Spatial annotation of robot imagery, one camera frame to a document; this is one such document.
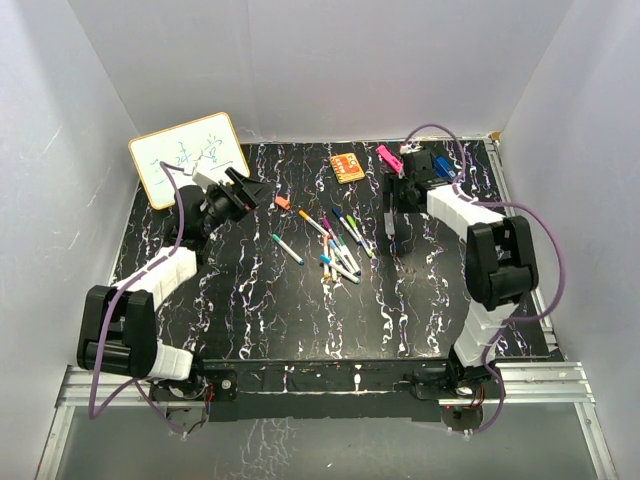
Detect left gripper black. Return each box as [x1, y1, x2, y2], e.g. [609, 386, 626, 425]
[200, 170, 276, 237]

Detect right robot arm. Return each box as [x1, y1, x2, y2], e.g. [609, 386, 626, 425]
[376, 146, 538, 397]

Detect teal cap white marker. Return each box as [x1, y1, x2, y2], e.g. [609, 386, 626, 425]
[272, 233, 305, 265]

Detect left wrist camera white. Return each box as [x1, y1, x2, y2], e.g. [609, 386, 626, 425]
[192, 158, 216, 190]

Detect purple cap marker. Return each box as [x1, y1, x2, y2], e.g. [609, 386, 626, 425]
[321, 216, 337, 241]

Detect yellow cap white marker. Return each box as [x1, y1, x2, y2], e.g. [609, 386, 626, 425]
[298, 210, 330, 236]

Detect aluminium frame rail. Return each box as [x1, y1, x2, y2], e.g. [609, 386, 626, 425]
[55, 362, 594, 408]

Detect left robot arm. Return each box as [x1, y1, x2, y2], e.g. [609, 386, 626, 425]
[76, 163, 274, 399]

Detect orange highlighter cap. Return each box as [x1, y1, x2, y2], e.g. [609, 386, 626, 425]
[274, 196, 291, 211]

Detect orange highlighter marker body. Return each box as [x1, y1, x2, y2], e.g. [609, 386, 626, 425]
[383, 211, 395, 240]

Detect blue stapler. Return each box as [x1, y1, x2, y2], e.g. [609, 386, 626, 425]
[433, 156, 457, 180]

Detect small whiteboard with writing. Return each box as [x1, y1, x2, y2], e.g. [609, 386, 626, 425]
[129, 112, 250, 210]

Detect black mounting base bar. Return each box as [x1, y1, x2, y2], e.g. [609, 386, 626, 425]
[149, 358, 507, 424]

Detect light blue cap marker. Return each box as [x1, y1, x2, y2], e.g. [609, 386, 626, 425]
[324, 257, 360, 284]

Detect orange spiral notebook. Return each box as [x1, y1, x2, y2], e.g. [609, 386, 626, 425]
[330, 153, 365, 184]

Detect pink utility knife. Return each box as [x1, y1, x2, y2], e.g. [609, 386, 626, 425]
[376, 145, 403, 174]

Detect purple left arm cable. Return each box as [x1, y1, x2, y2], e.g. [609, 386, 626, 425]
[87, 159, 201, 435]

